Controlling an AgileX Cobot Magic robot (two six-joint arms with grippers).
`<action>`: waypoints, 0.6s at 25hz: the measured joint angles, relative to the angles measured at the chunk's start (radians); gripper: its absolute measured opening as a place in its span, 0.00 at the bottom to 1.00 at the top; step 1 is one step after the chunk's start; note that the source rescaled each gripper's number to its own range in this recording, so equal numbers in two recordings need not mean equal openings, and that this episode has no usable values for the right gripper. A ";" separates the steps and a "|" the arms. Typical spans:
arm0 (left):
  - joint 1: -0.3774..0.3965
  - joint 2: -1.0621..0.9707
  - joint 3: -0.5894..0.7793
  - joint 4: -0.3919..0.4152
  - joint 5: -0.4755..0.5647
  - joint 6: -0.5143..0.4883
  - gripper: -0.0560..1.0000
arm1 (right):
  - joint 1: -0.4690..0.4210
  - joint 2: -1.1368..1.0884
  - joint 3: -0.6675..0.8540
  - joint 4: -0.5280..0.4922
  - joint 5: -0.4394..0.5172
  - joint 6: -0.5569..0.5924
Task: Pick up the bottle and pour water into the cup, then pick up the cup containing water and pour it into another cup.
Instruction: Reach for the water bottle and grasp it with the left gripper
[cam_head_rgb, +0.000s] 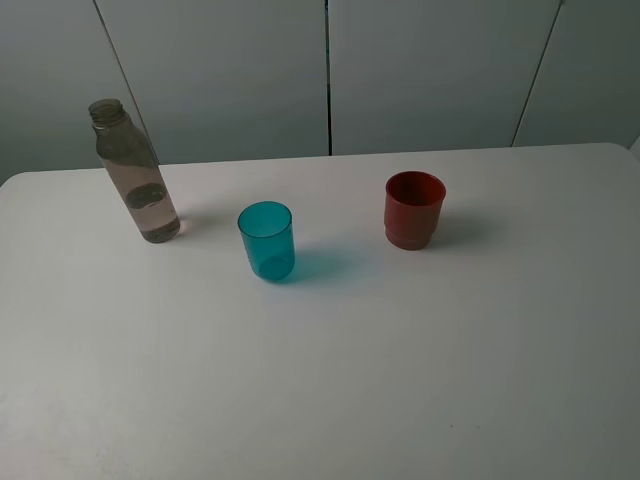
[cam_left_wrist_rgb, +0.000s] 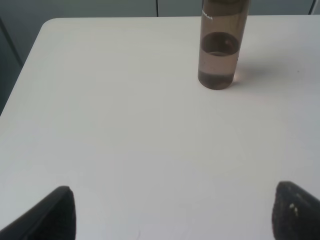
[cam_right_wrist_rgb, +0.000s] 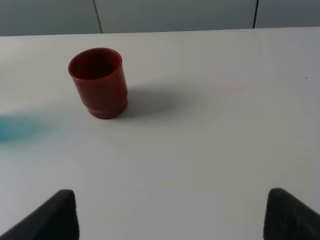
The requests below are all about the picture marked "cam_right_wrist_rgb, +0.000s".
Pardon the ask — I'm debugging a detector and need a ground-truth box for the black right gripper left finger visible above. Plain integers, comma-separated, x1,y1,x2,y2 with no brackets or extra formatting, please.
0,189,80,240

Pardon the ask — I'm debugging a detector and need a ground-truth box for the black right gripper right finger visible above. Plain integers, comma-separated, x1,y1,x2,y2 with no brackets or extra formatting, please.
263,188,320,240

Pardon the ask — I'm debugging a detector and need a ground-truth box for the teal translucent plastic cup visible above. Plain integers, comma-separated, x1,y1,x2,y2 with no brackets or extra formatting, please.
0,117,11,142

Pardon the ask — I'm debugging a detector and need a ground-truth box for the red plastic cup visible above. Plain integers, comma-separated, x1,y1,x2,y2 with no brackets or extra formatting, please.
68,47,128,120

